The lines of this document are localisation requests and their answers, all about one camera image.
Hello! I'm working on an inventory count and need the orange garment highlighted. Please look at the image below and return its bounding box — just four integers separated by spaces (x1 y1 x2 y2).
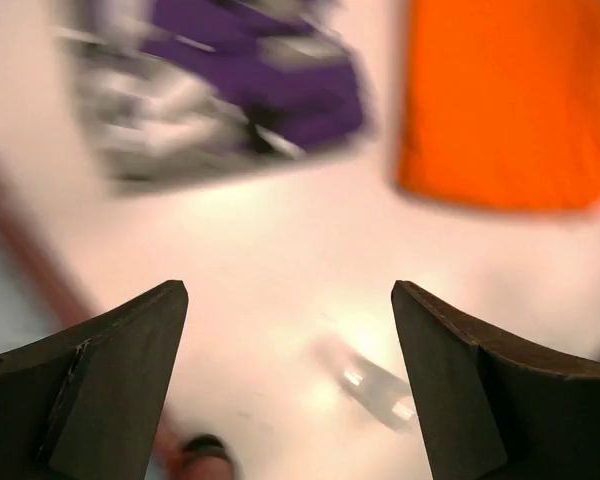
396 1 600 213

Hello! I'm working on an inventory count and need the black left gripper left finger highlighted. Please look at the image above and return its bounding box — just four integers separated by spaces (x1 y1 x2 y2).
0 280 188 480

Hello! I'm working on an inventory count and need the red hard-shell suitcase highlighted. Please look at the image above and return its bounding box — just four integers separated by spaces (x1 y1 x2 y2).
0 186 238 479

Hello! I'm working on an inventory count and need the small clear bottle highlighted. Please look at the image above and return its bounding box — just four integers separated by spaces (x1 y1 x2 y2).
311 336 417 432

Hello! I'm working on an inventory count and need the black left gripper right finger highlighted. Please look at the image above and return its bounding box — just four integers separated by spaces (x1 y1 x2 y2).
391 281 600 480

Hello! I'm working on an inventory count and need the purple camouflage garment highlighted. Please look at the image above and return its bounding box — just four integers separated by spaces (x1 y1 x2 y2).
50 1 367 188

